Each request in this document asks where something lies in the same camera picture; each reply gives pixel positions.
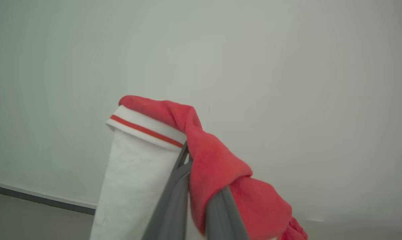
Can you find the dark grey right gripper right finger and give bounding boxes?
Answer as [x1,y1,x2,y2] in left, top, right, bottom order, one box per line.
[205,186,250,240]

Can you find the red fleece garment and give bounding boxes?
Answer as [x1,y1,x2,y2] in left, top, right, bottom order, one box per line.
[118,95,309,240]

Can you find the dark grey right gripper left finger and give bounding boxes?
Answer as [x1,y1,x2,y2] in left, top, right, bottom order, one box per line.
[141,142,192,240]

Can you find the white garment with red stripe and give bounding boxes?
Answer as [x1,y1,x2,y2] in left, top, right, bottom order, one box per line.
[89,105,188,240]

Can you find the white and grey baseboard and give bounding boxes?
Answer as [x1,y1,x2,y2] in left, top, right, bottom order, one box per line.
[0,179,98,216]

